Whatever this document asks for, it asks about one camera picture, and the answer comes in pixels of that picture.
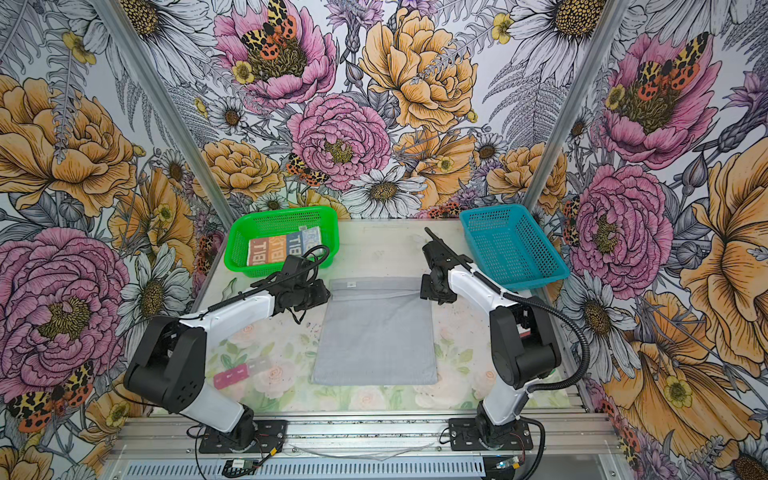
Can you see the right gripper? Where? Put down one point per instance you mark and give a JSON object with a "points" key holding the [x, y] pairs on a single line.
{"points": [[425, 292]]}

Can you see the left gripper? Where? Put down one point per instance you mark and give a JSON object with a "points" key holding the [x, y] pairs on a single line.
{"points": [[321, 296]]}

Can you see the grey blue towel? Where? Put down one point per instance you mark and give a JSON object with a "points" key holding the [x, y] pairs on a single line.
{"points": [[275, 249]]}

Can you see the plain grey towel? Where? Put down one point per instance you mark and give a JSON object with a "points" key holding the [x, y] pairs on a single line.
{"points": [[376, 332]]}

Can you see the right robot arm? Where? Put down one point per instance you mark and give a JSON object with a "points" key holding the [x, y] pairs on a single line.
{"points": [[523, 342]]}

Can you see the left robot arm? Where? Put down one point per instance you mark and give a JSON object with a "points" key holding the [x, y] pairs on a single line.
{"points": [[168, 366]]}

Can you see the metal tongs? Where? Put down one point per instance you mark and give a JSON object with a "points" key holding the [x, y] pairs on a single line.
{"points": [[230, 290]]}

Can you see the green plastic basket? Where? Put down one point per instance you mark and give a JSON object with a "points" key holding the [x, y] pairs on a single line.
{"points": [[278, 222]]}

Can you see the teal plastic basket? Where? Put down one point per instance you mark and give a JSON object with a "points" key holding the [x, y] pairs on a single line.
{"points": [[509, 246]]}

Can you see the pink clear plastic strip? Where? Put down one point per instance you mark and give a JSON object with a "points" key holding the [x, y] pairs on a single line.
{"points": [[240, 373]]}

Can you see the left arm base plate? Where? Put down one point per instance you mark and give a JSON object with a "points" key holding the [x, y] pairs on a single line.
{"points": [[255, 437]]}

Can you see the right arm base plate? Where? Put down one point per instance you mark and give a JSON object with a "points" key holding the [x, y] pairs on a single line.
{"points": [[479, 434]]}

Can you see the aluminium front rail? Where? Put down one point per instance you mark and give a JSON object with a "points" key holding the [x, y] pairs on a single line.
{"points": [[370, 435]]}

